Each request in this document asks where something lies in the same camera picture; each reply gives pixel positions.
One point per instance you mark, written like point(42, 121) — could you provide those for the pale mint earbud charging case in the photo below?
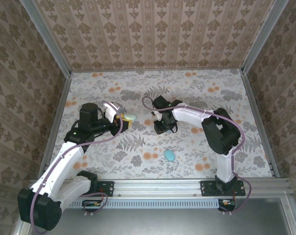
point(131, 117)

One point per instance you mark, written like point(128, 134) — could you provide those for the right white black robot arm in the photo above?
point(221, 134)

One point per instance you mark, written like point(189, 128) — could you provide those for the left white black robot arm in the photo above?
point(67, 159)

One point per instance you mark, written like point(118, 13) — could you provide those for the blue earbud charging case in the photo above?
point(169, 156)

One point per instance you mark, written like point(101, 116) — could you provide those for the floral patterned table cover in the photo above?
point(211, 80)

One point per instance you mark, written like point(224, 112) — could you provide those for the grey sheet metal panel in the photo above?
point(162, 222)

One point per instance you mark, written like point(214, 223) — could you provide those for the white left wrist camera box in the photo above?
point(110, 114)

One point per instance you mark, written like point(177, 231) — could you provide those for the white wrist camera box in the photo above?
point(110, 114)
point(155, 114)

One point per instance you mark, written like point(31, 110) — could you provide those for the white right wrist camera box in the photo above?
point(155, 114)

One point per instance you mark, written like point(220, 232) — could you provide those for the aluminium table side rail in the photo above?
point(61, 102)
point(253, 102)

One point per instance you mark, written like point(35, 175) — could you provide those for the long aluminium mounting rail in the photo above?
point(157, 187)

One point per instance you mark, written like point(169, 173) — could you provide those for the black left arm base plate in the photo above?
point(106, 188)

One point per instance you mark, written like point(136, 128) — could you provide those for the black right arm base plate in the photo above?
point(207, 188)

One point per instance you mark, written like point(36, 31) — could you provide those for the aluminium corner post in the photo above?
point(262, 36)
point(49, 41)

